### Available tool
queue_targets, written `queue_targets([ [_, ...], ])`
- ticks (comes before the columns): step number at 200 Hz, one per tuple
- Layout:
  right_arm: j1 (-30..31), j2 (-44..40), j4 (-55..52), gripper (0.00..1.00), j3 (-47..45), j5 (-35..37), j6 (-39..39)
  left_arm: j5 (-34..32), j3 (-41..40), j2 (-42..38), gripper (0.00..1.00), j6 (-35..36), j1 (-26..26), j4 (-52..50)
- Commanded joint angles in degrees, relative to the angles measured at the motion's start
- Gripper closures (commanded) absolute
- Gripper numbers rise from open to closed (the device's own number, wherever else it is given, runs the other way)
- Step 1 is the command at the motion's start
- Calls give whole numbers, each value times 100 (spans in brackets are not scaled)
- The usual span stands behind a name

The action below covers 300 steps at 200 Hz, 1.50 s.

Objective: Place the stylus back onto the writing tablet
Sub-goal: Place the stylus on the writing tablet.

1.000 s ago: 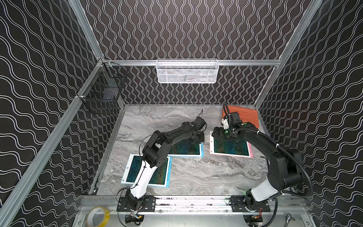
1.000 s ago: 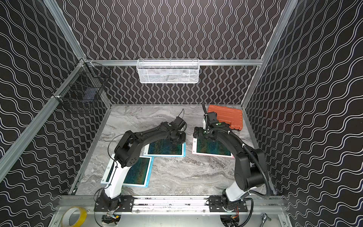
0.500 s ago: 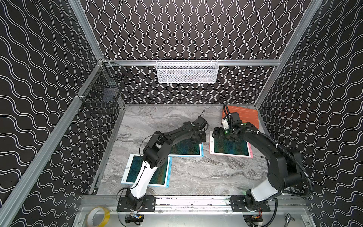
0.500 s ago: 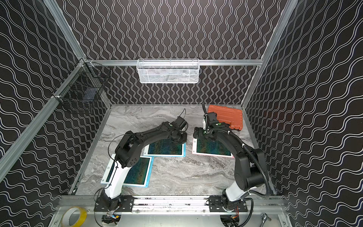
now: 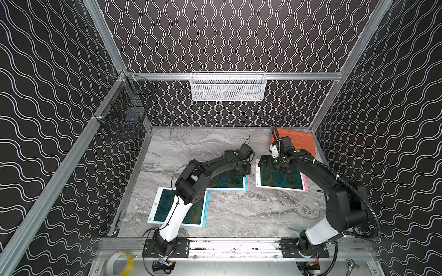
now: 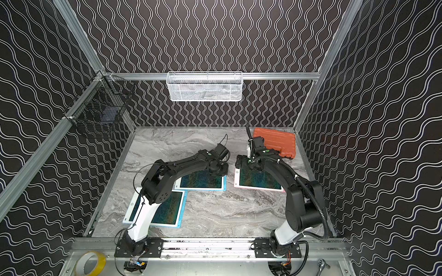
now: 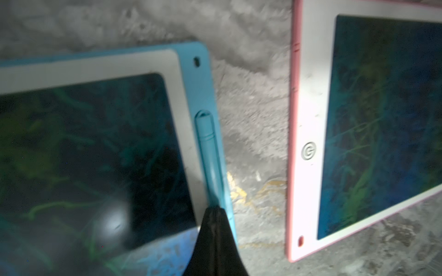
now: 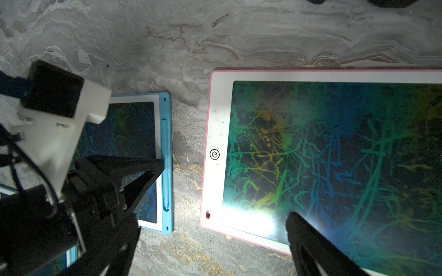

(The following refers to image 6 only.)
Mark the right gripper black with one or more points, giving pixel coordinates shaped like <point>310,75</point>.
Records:
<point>244,163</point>

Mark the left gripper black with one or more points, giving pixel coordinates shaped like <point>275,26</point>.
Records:
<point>221,167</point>

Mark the blue tablet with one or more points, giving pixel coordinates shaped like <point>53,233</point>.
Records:
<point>169,214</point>
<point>201,181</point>

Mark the pink writing tablet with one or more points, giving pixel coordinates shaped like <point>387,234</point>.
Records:
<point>249,179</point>

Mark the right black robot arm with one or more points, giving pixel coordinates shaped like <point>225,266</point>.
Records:
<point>305,212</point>

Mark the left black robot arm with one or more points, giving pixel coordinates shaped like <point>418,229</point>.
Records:
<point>157,186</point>

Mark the orange plastic tool case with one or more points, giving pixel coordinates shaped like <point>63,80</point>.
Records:
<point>283,142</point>

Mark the yellow tape roll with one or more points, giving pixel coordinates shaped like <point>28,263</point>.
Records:
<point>91,263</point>

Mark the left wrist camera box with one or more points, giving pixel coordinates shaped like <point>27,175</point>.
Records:
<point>220,151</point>

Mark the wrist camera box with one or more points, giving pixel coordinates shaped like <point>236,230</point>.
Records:
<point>255,147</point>
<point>220,151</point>

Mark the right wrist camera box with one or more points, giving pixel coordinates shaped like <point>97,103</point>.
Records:
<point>255,147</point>

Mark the white wire basket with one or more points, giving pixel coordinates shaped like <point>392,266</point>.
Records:
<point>205,86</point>

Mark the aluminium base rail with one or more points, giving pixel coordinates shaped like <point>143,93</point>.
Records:
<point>198,249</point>

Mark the black wire basket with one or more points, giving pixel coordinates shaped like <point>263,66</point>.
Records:
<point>102,111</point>

